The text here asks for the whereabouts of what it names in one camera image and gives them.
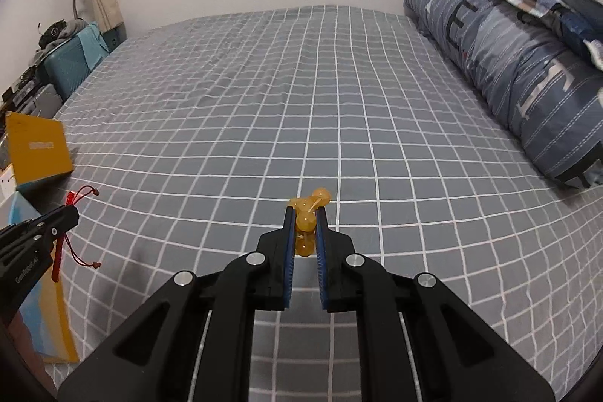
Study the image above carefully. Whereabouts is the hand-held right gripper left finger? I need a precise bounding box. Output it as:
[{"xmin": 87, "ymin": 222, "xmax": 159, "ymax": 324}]
[{"xmin": 57, "ymin": 206, "xmax": 297, "ymax": 402}]

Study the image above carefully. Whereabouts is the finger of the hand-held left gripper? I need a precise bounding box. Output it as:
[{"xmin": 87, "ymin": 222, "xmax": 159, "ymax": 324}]
[{"xmin": 0, "ymin": 205, "xmax": 80, "ymax": 243}]

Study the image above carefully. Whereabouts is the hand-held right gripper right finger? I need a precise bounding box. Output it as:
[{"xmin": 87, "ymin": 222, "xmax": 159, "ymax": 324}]
[{"xmin": 315, "ymin": 204, "xmax": 557, "ymax": 402}]

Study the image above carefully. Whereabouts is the yellow bead bracelet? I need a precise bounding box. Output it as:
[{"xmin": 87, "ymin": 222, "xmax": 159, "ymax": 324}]
[{"xmin": 288, "ymin": 188, "xmax": 331, "ymax": 257}]

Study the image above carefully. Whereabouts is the red string bracelet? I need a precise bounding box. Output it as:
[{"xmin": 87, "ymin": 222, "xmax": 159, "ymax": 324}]
[{"xmin": 51, "ymin": 185, "xmax": 102, "ymax": 283}]

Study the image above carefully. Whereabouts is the person's left hand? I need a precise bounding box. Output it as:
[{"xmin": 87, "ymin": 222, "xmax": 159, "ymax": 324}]
[{"xmin": 0, "ymin": 310, "xmax": 48, "ymax": 379}]

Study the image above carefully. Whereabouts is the grey suitcase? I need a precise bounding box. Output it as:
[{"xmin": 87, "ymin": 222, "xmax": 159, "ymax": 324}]
[{"xmin": 14, "ymin": 84, "xmax": 64, "ymax": 118}]

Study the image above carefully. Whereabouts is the grey checked bed sheet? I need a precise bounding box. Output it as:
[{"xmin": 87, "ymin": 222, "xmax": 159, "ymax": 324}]
[{"xmin": 44, "ymin": 4, "xmax": 603, "ymax": 402}]

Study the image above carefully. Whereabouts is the teal suitcase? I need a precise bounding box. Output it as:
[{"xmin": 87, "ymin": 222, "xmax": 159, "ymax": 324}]
[{"xmin": 44, "ymin": 23, "xmax": 111, "ymax": 101}]

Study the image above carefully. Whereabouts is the dark clothes pile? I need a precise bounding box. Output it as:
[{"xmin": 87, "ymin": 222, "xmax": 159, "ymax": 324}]
[{"xmin": 40, "ymin": 20, "xmax": 88, "ymax": 49}]

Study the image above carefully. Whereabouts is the blue-grey striped folded quilt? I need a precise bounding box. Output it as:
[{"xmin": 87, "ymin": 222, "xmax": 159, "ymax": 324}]
[{"xmin": 403, "ymin": 0, "xmax": 603, "ymax": 188}]

